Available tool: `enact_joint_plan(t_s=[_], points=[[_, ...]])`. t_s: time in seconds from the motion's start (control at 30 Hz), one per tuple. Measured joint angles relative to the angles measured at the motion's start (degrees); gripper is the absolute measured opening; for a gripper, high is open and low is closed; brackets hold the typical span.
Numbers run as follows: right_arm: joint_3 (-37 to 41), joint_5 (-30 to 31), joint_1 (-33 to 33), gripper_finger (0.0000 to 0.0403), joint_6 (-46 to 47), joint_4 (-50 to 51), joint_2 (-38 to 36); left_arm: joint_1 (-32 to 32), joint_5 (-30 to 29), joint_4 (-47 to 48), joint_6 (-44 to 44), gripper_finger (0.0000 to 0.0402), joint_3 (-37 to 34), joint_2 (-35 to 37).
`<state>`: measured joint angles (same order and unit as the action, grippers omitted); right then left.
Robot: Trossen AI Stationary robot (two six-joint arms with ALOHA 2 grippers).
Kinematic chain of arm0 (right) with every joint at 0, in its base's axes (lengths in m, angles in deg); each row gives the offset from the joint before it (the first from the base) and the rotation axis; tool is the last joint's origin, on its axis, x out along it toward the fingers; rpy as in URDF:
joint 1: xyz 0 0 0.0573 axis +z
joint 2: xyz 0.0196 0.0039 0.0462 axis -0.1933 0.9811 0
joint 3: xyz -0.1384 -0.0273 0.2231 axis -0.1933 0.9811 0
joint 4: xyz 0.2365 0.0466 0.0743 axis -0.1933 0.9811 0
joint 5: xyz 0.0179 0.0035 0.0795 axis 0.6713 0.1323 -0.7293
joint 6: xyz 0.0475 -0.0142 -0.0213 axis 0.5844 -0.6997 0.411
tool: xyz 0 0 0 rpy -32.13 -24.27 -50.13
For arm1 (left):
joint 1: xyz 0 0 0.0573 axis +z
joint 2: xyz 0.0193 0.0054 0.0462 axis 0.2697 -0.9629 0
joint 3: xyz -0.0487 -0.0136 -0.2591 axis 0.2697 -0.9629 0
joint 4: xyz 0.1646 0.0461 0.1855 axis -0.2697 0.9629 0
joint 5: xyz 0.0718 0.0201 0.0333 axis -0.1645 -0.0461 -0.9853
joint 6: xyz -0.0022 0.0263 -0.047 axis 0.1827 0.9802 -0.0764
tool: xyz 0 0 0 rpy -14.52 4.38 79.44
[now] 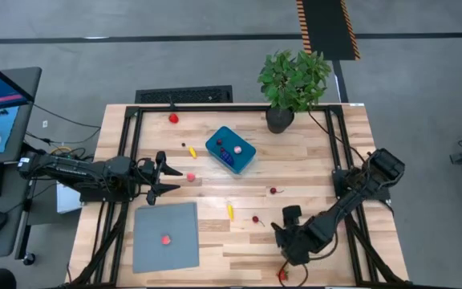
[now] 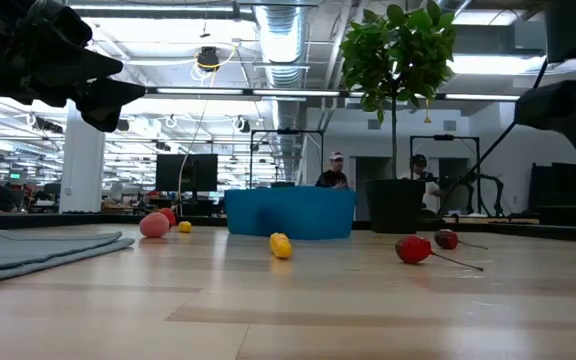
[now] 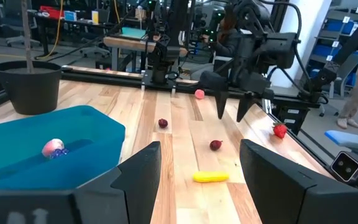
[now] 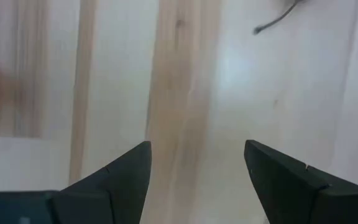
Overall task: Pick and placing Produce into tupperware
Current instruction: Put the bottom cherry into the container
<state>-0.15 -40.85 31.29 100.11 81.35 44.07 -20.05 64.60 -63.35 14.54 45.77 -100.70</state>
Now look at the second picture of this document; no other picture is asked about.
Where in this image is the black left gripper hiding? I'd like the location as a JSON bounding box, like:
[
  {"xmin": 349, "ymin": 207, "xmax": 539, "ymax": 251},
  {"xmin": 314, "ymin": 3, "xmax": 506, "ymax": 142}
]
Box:
[{"xmin": 0, "ymin": 0, "xmax": 147, "ymax": 134}]

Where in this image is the red toy tomato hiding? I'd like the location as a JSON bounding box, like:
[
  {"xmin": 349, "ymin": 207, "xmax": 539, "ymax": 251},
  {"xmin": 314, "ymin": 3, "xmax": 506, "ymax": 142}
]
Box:
[{"xmin": 159, "ymin": 206, "xmax": 178, "ymax": 228}]

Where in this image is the pink toy peach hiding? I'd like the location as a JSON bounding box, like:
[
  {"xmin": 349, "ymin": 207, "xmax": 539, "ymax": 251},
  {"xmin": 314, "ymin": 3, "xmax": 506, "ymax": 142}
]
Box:
[{"xmin": 138, "ymin": 211, "xmax": 171, "ymax": 240}]

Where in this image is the dark red cherry with stem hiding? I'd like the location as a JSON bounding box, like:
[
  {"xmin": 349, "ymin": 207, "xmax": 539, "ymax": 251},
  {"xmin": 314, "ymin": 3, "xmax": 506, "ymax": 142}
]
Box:
[
  {"xmin": 433, "ymin": 228, "xmax": 490, "ymax": 251},
  {"xmin": 394, "ymin": 234, "xmax": 485, "ymax": 273}
]

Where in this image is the grey cloth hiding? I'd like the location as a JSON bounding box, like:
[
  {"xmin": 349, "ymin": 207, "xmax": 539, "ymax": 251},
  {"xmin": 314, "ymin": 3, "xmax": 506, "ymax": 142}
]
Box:
[{"xmin": 0, "ymin": 228, "xmax": 137, "ymax": 290}]

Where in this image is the blue plastic tupperware container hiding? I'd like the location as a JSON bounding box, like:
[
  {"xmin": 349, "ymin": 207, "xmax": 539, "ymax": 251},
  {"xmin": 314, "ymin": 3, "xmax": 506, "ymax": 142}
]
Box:
[{"xmin": 224, "ymin": 185, "xmax": 358, "ymax": 241}]

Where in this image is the yellow toy corn cob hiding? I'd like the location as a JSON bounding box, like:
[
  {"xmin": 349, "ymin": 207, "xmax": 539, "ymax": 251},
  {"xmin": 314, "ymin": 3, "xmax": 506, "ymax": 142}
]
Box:
[{"xmin": 268, "ymin": 231, "xmax": 294, "ymax": 260}]

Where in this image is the black cabinet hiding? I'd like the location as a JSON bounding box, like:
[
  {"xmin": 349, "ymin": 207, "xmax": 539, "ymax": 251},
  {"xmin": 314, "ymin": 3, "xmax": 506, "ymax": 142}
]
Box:
[{"xmin": 527, "ymin": 160, "xmax": 576, "ymax": 227}]

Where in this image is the white building column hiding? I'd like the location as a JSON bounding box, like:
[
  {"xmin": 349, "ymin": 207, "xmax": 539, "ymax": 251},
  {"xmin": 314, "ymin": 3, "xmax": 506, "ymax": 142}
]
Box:
[{"xmin": 58, "ymin": 99, "xmax": 107, "ymax": 215}]

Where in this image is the black monitor back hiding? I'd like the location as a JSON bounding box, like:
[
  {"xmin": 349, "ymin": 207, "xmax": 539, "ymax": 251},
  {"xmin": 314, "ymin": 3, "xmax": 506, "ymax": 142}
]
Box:
[{"xmin": 154, "ymin": 152, "xmax": 219, "ymax": 194}]

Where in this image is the green plant in black pot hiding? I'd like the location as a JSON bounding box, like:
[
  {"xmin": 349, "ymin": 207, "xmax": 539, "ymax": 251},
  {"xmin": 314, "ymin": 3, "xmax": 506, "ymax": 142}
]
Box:
[{"xmin": 338, "ymin": 0, "xmax": 458, "ymax": 235}]

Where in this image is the black overhead camera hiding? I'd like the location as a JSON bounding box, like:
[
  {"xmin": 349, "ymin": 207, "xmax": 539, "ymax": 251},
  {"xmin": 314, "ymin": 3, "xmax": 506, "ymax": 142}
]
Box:
[{"xmin": 195, "ymin": 45, "xmax": 222, "ymax": 72}]

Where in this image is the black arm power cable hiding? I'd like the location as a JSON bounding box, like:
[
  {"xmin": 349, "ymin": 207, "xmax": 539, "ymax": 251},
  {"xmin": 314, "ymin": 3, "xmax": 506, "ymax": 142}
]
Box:
[{"xmin": 437, "ymin": 56, "xmax": 550, "ymax": 216}]

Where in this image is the black aluminium table frame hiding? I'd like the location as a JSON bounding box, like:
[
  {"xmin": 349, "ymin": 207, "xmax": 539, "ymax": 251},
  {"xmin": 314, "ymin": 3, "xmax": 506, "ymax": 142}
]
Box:
[{"xmin": 0, "ymin": 210, "xmax": 576, "ymax": 246}]

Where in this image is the black rig frame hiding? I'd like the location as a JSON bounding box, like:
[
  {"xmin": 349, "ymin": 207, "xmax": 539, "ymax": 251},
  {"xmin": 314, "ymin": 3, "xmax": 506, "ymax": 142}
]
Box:
[
  {"xmin": 249, "ymin": 128, "xmax": 326, "ymax": 190},
  {"xmin": 408, "ymin": 133, "xmax": 482, "ymax": 216}
]

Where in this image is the silver ventilation duct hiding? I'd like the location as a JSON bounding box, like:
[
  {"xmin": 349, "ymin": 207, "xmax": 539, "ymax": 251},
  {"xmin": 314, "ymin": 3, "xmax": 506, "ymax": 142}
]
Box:
[{"xmin": 252, "ymin": 0, "xmax": 319, "ymax": 186}]

